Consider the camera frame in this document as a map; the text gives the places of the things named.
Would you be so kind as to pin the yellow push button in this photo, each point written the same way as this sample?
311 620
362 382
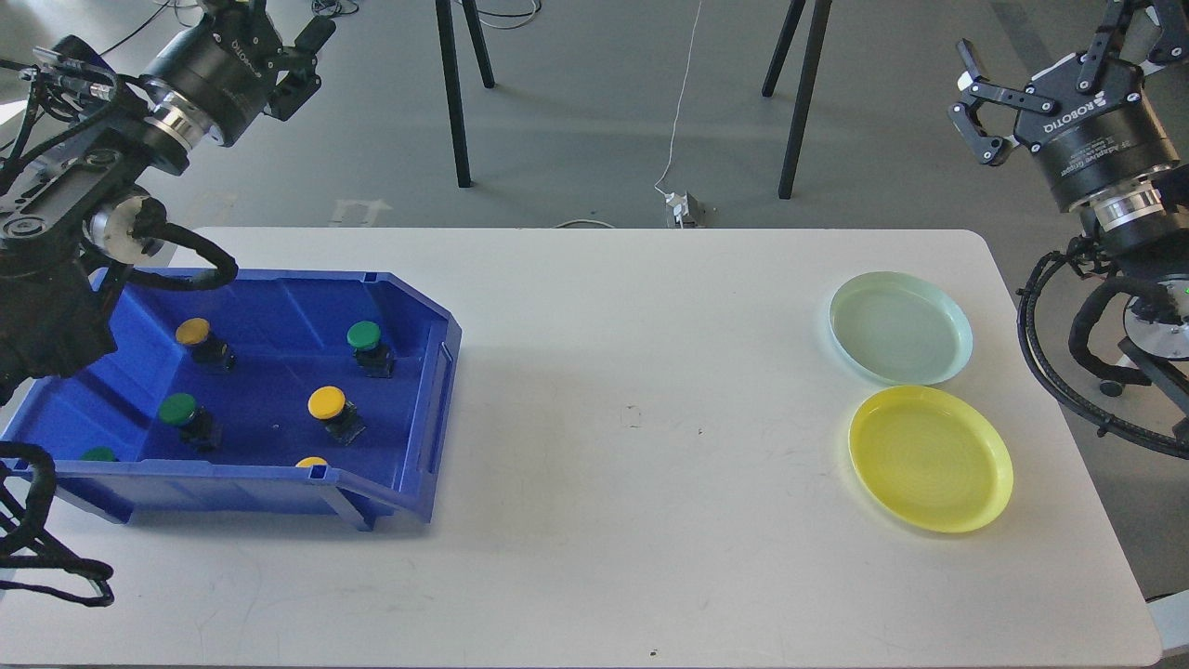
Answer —
338 416
205 348

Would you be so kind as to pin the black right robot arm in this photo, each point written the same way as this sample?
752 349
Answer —
1131 328

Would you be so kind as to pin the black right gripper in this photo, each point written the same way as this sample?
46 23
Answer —
1091 139

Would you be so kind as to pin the white power adapter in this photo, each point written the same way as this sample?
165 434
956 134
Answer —
684 211

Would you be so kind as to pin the black tripod leg right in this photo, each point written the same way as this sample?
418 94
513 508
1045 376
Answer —
807 80

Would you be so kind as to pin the yellow plate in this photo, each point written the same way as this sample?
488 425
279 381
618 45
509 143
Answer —
929 459

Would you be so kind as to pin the black tripod leg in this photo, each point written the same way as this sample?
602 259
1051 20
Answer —
451 77
807 80

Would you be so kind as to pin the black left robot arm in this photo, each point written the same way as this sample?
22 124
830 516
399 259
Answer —
77 228

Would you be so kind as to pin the light green plate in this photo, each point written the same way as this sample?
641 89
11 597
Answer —
899 330

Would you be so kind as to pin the black tripod leg left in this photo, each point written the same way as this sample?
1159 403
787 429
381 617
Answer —
451 77

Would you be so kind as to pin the green push button bin corner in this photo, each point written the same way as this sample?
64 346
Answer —
100 454

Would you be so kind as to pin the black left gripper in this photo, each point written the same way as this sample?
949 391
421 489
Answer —
220 66

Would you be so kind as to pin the green push button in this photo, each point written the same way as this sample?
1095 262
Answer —
196 426
374 356

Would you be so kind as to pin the blue plastic storage bin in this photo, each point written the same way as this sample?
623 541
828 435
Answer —
288 331

